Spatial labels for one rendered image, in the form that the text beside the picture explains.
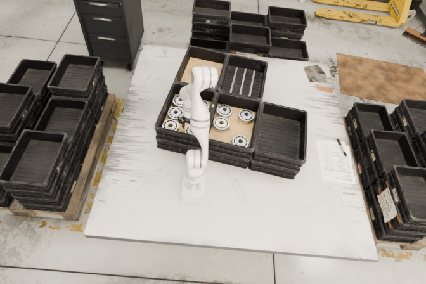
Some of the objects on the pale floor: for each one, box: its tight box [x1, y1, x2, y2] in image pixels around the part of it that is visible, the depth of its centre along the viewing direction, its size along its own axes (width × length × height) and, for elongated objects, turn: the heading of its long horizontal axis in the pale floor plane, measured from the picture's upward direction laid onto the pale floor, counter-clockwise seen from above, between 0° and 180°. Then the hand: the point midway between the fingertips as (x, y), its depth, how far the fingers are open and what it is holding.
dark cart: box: [70, 0, 144, 70], centre depth 316 cm, size 60×45×90 cm
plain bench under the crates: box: [83, 44, 380, 262], centre depth 239 cm, size 160×160×70 cm
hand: (188, 127), depth 186 cm, fingers open, 5 cm apart
